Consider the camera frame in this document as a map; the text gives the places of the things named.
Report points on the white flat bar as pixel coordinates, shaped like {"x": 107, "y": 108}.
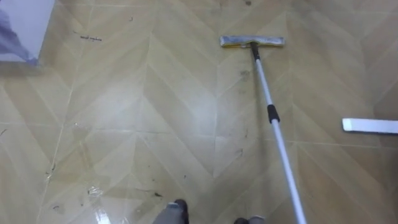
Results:
{"x": 370, "y": 125}

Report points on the mop with silver pole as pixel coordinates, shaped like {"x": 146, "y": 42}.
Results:
{"x": 273, "y": 113}

